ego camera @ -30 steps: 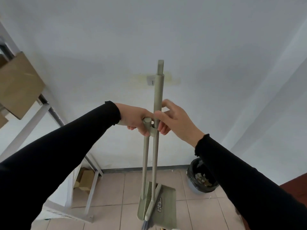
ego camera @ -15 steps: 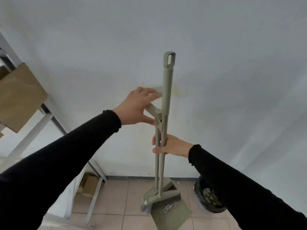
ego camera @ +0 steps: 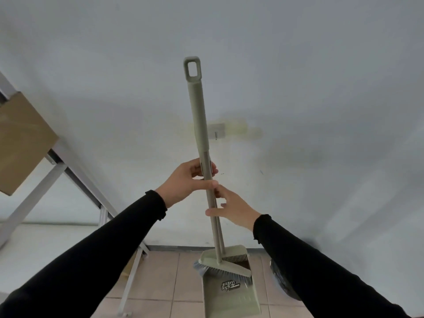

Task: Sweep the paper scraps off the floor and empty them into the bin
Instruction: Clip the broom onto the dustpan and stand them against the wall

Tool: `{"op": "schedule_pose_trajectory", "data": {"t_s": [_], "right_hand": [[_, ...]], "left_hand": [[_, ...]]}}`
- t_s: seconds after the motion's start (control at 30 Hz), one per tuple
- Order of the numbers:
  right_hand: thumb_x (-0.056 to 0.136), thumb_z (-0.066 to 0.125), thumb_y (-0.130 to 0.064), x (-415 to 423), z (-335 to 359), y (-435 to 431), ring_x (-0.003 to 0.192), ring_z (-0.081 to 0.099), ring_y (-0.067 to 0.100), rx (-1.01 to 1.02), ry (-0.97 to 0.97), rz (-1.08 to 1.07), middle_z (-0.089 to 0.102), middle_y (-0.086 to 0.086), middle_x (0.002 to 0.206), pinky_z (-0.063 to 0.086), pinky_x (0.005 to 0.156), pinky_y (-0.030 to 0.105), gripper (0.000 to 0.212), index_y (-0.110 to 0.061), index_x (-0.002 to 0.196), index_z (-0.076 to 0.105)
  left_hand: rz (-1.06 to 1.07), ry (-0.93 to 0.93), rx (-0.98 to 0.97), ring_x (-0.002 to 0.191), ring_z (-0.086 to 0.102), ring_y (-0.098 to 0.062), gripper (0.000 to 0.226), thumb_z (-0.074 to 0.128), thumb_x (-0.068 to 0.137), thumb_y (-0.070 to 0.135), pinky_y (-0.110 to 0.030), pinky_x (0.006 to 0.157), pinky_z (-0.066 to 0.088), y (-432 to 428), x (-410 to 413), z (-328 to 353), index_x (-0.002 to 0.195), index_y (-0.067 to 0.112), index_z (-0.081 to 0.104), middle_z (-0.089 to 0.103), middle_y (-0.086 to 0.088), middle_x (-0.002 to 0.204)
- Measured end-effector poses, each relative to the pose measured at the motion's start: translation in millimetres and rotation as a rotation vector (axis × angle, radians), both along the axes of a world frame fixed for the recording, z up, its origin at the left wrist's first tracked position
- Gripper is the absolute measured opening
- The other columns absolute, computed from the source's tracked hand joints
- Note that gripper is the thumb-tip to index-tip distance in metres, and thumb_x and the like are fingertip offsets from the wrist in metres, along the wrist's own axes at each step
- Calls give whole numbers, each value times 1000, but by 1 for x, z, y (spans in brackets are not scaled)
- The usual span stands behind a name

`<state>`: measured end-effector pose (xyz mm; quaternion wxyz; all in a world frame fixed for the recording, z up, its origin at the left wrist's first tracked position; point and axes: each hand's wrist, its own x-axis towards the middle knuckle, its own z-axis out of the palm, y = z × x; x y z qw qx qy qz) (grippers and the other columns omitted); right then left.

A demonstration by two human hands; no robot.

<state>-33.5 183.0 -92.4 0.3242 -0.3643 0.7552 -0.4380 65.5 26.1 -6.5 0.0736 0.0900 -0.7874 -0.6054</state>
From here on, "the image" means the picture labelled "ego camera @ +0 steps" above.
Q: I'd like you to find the grey-green dustpan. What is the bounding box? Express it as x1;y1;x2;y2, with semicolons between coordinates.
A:
200;150;262;318

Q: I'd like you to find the black trash bin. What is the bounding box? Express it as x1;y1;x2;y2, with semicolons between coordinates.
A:
269;258;303;301

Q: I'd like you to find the grey-green broom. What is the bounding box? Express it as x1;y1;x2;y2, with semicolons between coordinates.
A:
183;56;254;279

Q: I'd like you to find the wooden table white metal frame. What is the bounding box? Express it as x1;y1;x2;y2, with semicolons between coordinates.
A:
0;71;151;318

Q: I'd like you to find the person's left forearm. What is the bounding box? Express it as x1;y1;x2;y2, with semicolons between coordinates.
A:
0;190;168;318

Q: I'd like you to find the person's left hand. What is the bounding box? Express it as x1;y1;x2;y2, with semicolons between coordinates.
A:
155;158;219;209

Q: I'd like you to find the brown cardboard piece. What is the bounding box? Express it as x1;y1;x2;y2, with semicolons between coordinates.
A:
122;253;138;278

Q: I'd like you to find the person's right hand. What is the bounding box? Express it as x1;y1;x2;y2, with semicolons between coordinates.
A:
205;184;262;231

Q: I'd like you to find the person's right forearm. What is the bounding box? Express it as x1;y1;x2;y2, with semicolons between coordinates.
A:
253;214;411;318

